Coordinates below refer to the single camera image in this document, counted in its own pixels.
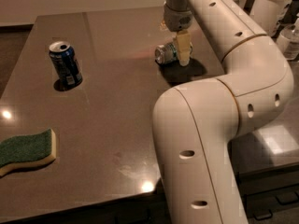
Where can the black drawer handle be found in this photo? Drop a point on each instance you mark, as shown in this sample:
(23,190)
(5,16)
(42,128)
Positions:
(262,215)
(288,198)

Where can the white plastic container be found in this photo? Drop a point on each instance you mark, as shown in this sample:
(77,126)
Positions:
(269,13)

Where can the clear water bottle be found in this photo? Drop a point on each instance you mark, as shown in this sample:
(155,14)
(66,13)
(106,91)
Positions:
(288,41)

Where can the green white 7up can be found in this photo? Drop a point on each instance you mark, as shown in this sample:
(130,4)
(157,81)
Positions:
(165,54)

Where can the blue soda can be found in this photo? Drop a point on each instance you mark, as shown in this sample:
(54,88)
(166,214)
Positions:
(64,59)

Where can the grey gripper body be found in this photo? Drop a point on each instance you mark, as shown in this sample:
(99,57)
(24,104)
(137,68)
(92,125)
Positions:
(177,20)

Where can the green yellow sponge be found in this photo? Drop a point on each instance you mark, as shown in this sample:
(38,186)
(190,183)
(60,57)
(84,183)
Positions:
(27,151)

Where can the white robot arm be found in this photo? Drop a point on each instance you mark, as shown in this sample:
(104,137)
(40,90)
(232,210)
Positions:
(194,122)

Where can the black drawer handle right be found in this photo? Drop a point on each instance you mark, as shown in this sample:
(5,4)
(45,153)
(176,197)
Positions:
(288,198)

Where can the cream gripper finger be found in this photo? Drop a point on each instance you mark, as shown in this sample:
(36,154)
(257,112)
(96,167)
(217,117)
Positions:
(182,42)

